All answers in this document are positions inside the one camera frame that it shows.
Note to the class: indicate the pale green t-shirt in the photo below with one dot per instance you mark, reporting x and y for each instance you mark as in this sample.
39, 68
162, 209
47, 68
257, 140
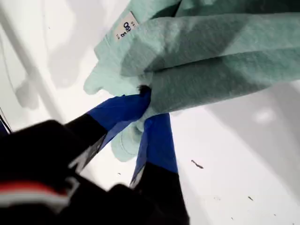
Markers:
211, 58

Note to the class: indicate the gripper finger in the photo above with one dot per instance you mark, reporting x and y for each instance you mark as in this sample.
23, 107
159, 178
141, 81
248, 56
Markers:
159, 150
117, 112

